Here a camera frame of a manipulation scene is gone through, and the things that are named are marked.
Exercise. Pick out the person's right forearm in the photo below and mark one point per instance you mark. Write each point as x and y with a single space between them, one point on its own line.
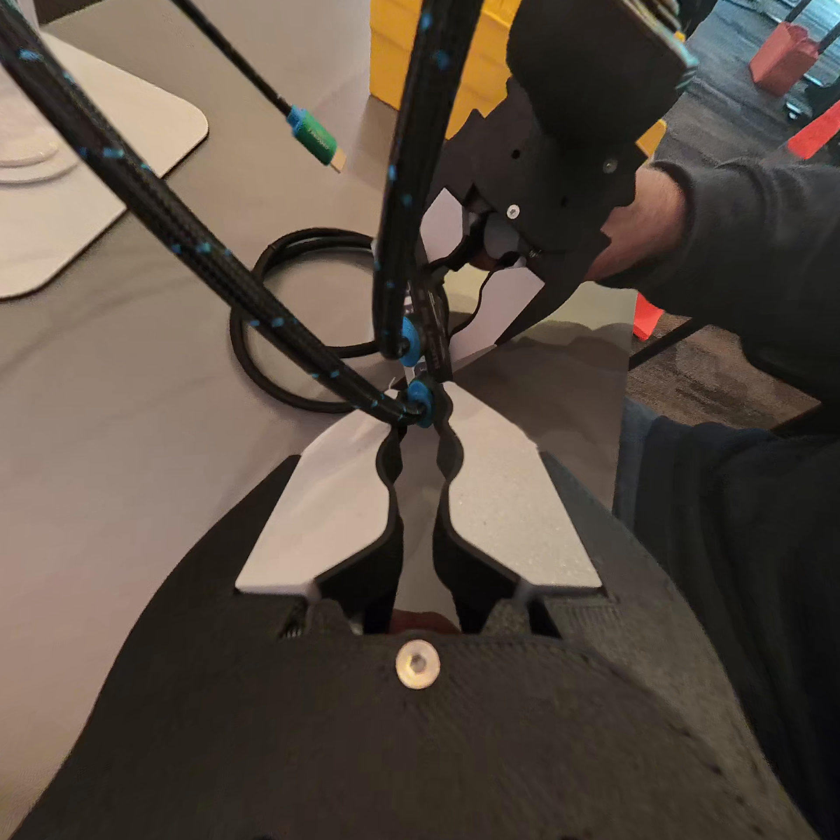
761 250

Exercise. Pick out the black hdmi switch box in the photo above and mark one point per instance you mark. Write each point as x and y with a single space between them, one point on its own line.
246 322

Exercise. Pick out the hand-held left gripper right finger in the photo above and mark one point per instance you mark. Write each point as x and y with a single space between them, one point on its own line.
519 519

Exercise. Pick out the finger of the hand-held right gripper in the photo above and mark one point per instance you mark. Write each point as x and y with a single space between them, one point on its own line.
449 230
505 295

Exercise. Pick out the orange cone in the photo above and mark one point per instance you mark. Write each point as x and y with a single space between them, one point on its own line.
647 318

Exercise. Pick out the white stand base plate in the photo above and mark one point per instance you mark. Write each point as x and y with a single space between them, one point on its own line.
131 145

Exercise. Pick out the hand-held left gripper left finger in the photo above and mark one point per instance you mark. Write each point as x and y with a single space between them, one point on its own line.
322 519

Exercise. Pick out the yellow plastic bin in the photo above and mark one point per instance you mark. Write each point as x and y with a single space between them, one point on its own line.
479 40

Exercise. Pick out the person's right hand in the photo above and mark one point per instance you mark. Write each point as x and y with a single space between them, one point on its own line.
643 223

